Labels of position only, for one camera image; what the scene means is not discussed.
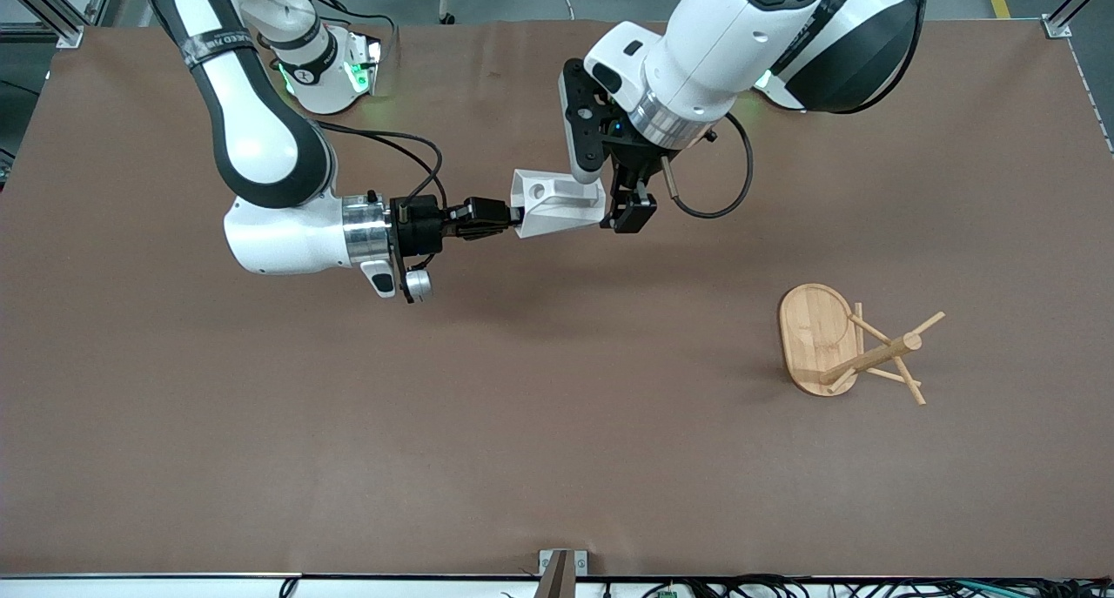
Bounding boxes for aluminium frame extrusion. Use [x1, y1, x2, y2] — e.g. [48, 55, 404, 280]
[0, 0, 118, 49]
[1043, 0, 1114, 39]

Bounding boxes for wooden cup rack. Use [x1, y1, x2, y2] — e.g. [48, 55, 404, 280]
[778, 283, 947, 406]

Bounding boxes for white faceted cup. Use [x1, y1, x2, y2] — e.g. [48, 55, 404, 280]
[509, 170, 607, 239]

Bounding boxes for brown table cover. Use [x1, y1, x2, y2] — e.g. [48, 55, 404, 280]
[0, 19, 1114, 577]

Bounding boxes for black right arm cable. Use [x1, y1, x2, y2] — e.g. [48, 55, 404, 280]
[318, 121, 445, 205]

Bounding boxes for black cable bundle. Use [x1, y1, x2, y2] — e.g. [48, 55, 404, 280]
[640, 574, 1114, 598]

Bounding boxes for black right base cables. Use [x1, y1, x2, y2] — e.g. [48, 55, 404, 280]
[287, 0, 399, 59]

